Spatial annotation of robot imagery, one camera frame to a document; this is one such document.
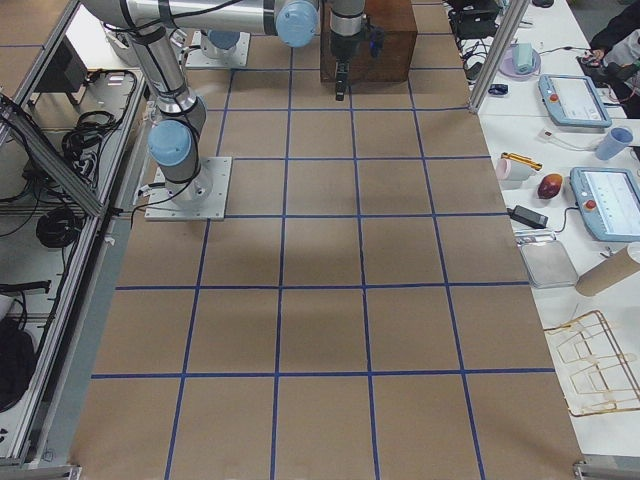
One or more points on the dark wooden drawer cabinet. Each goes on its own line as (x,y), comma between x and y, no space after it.
(386,53)

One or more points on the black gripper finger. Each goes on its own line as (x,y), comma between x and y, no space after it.
(341,79)

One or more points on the light blue cup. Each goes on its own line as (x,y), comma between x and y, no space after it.
(614,142)

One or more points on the black camera mount wrist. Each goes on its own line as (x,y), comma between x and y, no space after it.
(376,37)

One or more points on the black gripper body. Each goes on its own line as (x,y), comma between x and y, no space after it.
(343,48)

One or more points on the brass cylinder tool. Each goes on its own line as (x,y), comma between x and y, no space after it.
(522,159)

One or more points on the blue teach pendant near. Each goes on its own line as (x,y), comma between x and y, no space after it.
(608,200)

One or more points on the silver metal tray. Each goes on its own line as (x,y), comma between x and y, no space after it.
(548,264)

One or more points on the purple bowl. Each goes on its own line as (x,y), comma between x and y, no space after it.
(520,61)

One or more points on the cardboard tube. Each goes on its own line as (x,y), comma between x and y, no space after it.
(610,271)

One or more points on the black power adapter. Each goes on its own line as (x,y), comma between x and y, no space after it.
(527,217)

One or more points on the red mango fruit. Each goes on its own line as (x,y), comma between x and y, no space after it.
(550,186)

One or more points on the person in black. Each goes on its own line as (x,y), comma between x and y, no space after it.
(618,42)

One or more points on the blue teach pendant far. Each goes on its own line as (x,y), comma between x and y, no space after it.
(572,101)

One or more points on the blue teach pendant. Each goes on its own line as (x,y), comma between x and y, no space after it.
(572,101)
(608,200)

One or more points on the aluminium frame post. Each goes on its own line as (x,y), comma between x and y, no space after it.
(502,40)

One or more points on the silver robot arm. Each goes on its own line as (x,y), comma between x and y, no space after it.
(173,143)
(223,40)

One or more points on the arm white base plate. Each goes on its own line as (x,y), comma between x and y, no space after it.
(201,56)
(204,198)

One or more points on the gold wire rack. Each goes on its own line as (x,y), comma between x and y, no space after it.
(597,375)

